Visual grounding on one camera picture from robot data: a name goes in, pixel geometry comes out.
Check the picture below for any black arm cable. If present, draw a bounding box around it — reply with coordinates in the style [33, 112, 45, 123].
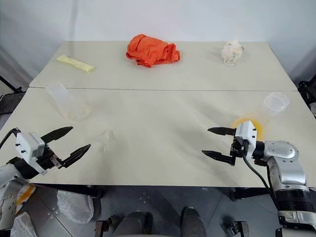
[0, 127, 21, 149]
[242, 153, 279, 208]

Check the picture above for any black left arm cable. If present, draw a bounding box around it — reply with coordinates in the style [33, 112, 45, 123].
[0, 127, 21, 149]

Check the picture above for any crumpled orange cloth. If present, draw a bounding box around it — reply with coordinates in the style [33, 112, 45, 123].
[125, 34, 181, 68]

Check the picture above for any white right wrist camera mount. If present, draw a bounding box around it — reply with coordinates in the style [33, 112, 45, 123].
[234, 120, 258, 164]

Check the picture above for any clear plastic cup left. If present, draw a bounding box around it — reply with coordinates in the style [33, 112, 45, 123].
[46, 80, 90, 122]

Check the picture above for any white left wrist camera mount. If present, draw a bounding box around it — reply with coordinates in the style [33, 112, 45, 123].
[15, 132, 47, 176]

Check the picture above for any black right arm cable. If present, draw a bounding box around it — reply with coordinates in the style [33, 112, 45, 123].
[242, 153, 279, 208]

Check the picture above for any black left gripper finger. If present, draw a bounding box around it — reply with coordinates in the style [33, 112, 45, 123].
[58, 144, 91, 170]
[40, 126, 74, 144]

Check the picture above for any clear plastic cup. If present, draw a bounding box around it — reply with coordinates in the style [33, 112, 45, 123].
[46, 80, 90, 122]
[233, 91, 290, 139]

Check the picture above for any clear plastic bag under table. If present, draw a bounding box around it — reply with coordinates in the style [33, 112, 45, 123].
[57, 190, 95, 224]

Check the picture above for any dark rounded shape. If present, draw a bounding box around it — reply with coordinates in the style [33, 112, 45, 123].
[181, 206, 206, 237]
[120, 210, 153, 237]

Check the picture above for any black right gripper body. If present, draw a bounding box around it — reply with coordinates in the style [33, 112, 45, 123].
[229, 135, 249, 166]

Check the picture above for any pale yellow packet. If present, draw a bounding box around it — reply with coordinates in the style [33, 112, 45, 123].
[56, 54, 96, 74]

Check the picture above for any clear plastic cup right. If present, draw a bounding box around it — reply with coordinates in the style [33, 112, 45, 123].
[233, 91, 290, 139]

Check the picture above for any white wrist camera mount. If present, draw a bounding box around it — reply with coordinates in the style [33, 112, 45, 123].
[234, 120, 258, 164]
[15, 132, 47, 176]

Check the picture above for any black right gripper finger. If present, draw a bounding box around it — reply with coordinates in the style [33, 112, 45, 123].
[207, 126, 237, 137]
[201, 150, 235, 166]

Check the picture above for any white and yellow bag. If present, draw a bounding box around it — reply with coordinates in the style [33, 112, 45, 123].
[14, 184, 37, 216]

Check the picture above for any rusty metal bracket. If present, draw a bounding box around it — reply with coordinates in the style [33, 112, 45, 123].
[94, 215, 120, 237]
[221, 216, 249, 237]

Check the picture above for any small clear plastic piece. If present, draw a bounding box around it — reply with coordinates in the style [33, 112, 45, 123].
[98, 129, 116, 152]

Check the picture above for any black stand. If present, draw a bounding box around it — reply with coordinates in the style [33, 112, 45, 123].
[0, 74, 28, 116]
[297, 74, 316, 118]

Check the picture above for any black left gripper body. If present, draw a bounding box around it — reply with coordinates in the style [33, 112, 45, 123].
[36, 145, 63, 171]

